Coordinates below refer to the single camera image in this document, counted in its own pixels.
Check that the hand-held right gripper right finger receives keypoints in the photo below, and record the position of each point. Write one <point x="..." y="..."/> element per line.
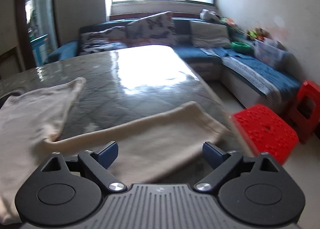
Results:
<point x="212" y="155"/>

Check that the pink and green toys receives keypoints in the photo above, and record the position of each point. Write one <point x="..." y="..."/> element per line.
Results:
<point x="227" y="21"/>

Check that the cream garment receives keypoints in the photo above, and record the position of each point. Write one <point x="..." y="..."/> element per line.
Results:
<point x="150" y="131"/>

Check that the low red plastic stool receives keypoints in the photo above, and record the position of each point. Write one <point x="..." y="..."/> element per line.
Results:
<point x="267" y="131"/>

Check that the grey pillow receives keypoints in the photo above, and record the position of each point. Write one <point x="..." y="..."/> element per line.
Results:
<point x="210" y="34"/>

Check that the brown and green plush toys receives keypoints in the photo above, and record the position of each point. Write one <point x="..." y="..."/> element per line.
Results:
<point x="256" y="34"/>

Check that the small butterfly print pillow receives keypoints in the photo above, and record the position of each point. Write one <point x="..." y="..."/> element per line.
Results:
<point x="100" y="40"/>

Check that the clear plastic storage box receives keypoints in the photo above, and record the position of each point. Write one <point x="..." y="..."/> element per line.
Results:
<point x="271" y="53"/>

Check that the large butterfly print pillow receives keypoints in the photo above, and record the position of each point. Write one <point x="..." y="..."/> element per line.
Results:
<point x="152" y="28"/>

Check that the light blue cabinet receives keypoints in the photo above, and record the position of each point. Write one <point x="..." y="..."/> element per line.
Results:
<point x="38" y="48"/>

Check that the blue corner sofa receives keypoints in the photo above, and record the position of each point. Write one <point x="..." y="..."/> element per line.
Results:
<point x="182" y="23"/>

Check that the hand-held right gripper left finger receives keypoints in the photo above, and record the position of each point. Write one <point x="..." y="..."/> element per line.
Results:
<point x="108" y="155"/>

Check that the green bowl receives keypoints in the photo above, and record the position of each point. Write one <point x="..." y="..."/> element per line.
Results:
<point x="240" y="46"/>

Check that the panda plush toy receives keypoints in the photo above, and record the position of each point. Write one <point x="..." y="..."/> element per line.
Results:
<point x="208" y="14"/>

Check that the dark wooden door frame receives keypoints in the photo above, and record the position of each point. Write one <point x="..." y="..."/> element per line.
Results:
<point x="21" y="18"/>

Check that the blue patterned sofa cover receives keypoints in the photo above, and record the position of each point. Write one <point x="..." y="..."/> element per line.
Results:
<point x="262" y="71"/>

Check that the tall red plastic stool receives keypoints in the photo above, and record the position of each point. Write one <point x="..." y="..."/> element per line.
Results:
<point x="306" y="93"/>

